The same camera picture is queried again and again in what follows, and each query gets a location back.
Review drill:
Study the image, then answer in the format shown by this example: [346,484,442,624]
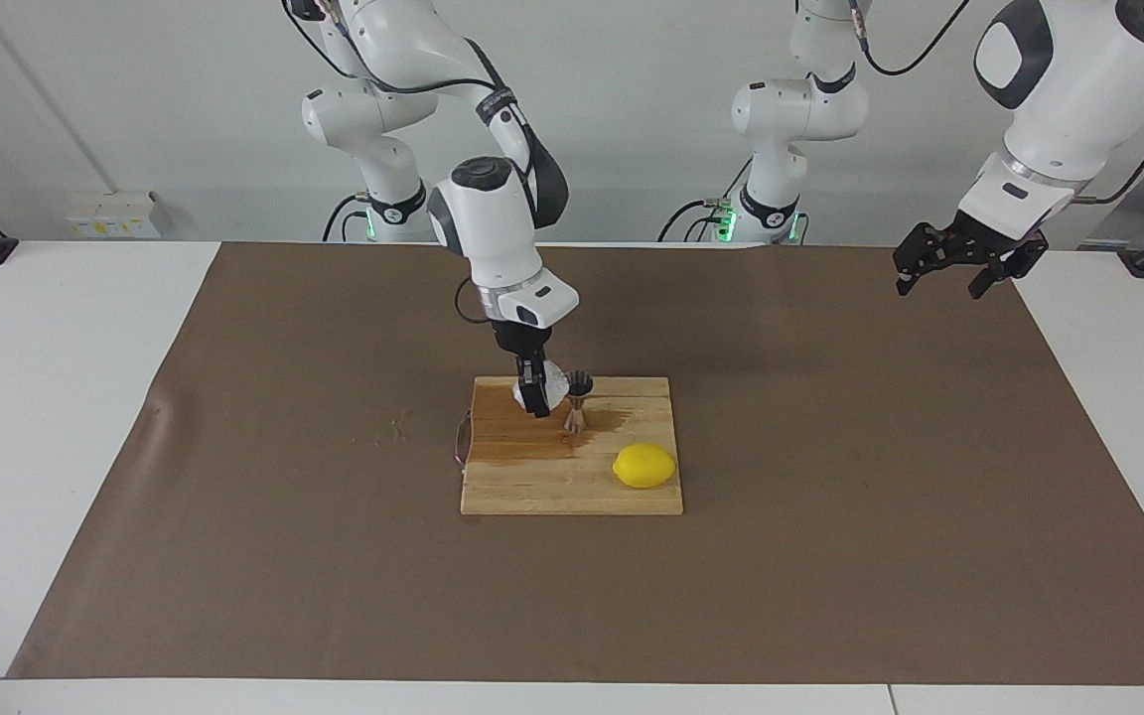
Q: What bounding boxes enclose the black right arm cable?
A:
[282,0,533,329]

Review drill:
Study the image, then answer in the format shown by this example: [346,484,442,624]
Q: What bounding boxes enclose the brown paper table mat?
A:
[6,241,1144,686]

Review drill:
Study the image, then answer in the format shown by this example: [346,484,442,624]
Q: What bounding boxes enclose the metal jigger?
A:
[564,370,597,436]

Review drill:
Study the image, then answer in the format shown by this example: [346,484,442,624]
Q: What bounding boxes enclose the black base cables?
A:
[322,194,474,242]
[658,159,754,242]

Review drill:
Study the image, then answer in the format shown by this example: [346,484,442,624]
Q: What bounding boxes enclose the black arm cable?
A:
[848,0,1144,207]
[282,0,533,329]

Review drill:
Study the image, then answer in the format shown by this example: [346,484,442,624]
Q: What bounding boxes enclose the white wall socket box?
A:
[66,192,161,240]

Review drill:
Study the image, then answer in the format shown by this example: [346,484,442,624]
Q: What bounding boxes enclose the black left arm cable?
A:
[848,0,1144,207]

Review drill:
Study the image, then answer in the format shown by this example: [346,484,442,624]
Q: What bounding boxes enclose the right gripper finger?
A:
[517,357,554,418]

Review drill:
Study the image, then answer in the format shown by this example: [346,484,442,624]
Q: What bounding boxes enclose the wooden cutting board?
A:
[453,375,684,517]

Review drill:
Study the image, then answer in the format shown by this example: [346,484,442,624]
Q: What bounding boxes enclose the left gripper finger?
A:
[967,236,1050,301]
[893,220,965,299]

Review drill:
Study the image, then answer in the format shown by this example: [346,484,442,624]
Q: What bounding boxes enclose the yellow lemon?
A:
[612,443,678,491]

